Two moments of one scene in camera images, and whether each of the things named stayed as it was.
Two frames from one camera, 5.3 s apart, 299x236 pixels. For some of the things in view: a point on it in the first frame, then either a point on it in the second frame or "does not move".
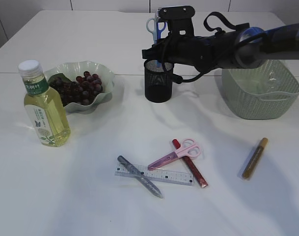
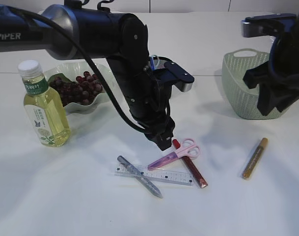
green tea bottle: x=46 y=111 does not move
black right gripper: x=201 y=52 → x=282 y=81
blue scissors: x=157 y=28 → x=154 y=59
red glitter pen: x=190 y=163 does not move
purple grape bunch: x=80 y=91 does not move
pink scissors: x=188 y=147 does not move
